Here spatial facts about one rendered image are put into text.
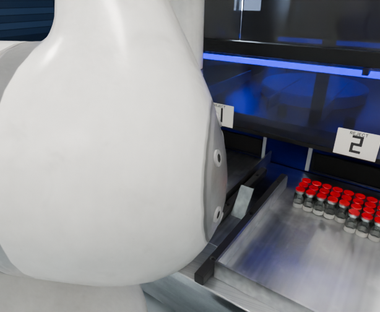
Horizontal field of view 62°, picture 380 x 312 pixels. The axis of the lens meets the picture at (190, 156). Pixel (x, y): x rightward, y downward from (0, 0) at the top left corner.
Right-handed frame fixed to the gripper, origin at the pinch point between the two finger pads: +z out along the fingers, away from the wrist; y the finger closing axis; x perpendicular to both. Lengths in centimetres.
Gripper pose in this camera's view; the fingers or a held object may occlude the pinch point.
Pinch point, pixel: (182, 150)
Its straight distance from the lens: 71.9
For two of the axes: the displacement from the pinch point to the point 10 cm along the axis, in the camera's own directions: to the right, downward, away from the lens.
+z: -0.1, 9.0, 4.4
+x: 8.2, 2.6, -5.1
